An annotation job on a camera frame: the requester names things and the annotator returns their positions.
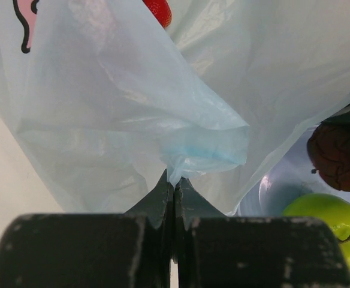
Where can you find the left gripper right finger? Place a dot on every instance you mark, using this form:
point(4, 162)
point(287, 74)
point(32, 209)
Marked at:
point(214, 250)

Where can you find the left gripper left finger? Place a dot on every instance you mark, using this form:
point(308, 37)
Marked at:
point(132, 249)

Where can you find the dark red fake apple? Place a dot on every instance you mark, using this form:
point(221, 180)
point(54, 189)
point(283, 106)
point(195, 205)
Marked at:
point(329, 151)

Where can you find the green fake apple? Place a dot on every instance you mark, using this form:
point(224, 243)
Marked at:
point(334, 211)

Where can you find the light blue plastic bag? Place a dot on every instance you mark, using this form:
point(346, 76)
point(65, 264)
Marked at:
point(102, 99)

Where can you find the red fake strawberry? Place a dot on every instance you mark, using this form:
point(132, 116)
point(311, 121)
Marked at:
point(161, 10)

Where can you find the blue plastic plate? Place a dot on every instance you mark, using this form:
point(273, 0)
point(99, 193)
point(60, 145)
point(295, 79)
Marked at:
point(288, 180)

